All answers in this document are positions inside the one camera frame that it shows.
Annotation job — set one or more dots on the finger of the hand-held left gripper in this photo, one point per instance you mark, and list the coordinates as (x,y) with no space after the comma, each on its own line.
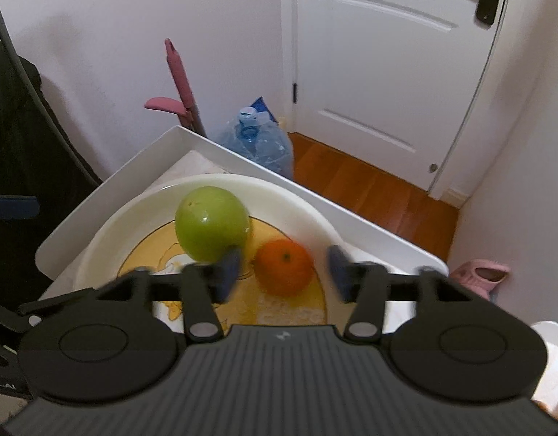
(13,207)
(56,304)

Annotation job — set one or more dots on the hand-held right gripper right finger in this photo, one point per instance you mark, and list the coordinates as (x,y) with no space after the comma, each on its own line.
(340,275)

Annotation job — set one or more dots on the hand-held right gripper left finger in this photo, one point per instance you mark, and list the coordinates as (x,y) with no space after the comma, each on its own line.
(228,275)

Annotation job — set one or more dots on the green apple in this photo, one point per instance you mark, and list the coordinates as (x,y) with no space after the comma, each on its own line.
(210,222)

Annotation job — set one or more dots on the small orange tangerine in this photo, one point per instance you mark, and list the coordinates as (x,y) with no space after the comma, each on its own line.
(283,268)

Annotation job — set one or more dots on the white bowl with yellow print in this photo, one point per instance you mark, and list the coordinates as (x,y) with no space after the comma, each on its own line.
(283,200)

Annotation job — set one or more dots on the grey curved pole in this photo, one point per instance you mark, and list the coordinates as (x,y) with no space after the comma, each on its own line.
(29,86)

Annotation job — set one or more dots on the white rimmed table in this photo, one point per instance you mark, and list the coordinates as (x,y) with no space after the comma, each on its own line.
(138,163)

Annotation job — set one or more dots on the clear blue water jug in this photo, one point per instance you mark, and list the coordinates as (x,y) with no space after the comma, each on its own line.
(265,147)

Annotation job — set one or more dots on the pink slipper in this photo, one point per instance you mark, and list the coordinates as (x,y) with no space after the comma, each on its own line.
(480,277)

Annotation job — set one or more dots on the blue package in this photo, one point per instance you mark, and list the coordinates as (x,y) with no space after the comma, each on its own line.
(264,106)

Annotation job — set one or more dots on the door hinge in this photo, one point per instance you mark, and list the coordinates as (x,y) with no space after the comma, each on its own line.
(294,93)

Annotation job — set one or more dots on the white panel door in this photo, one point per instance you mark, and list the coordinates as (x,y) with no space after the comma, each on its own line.
(374,63)

